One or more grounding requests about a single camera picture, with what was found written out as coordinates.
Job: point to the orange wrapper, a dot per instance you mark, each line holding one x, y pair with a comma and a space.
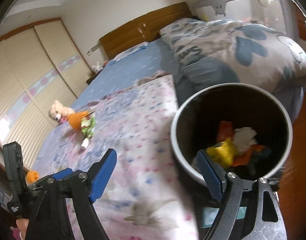
243, 158

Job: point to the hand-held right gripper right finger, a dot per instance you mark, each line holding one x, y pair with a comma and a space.
209, 177

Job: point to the orange plush toy on bed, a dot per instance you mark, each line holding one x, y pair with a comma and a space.
76, 120

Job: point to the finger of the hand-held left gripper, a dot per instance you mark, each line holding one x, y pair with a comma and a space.
64, 173

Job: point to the small orange object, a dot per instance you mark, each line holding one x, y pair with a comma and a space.
32, 176

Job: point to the pink floral quilt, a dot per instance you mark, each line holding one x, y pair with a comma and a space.
143, 142

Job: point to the grey baby crib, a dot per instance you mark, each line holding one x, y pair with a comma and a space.
243, 0

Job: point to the small white bottle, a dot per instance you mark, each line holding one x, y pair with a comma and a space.
84, 143

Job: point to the blue and white pillow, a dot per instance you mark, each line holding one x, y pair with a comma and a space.
133, 51

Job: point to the beige sliding door wardrobe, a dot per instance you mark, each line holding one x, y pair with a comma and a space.
30, 75

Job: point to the white paper bag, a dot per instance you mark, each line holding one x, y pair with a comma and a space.
244, 137

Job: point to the red snack packet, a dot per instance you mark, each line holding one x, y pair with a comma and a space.
224, 130

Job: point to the green packet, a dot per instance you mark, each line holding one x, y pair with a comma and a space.
88, 126

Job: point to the person's left hand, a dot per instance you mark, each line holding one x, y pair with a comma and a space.
22, 227

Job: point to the wooden headboard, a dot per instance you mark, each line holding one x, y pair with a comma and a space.
143, 25

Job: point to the blue bed sheet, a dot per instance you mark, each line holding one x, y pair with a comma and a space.
118, 77

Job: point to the small white plush toy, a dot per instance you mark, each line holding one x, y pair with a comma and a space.
97, 67

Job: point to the blue heart print quilt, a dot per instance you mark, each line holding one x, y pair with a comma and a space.
230, 45

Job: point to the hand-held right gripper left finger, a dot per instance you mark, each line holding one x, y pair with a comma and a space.
103, 172

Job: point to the dark wooden nightstand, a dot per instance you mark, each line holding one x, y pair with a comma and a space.
93, 79

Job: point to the cream plush dog toy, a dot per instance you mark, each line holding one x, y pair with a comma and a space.
58, 110

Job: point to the blue plastic wrapper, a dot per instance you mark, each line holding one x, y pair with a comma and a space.
264, 153

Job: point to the yellow plush toy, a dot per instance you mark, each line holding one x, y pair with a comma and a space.
223, 152

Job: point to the black round trash bin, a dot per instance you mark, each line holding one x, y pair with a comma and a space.
218, 105

